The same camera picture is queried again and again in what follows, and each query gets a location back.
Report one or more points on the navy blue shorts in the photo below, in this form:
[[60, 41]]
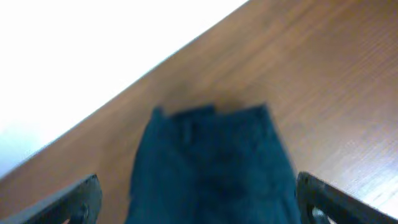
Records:
[[202, 166]]

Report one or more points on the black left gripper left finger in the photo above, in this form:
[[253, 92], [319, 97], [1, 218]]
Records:
[[79, 202]]

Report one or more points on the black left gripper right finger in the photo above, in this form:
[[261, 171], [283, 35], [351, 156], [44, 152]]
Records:
[[320, 202]]

